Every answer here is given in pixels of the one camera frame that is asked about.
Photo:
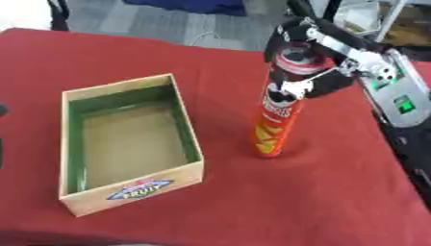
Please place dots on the white metal frame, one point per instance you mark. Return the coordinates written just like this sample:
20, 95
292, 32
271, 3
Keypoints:
387, 17

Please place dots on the black chair leg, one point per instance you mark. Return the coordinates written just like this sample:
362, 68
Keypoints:
59, 14

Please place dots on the dark blue bag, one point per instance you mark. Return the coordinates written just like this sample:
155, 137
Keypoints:
188, 5

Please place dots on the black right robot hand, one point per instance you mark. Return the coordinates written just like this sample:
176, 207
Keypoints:
331, 85

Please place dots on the tan cardboard box green inside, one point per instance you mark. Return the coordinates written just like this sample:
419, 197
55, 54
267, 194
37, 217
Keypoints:
130, 144

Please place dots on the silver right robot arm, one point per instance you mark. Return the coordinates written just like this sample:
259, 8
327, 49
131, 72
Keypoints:
405, 102

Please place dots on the red chip can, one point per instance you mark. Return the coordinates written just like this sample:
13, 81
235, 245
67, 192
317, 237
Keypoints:
275, 125

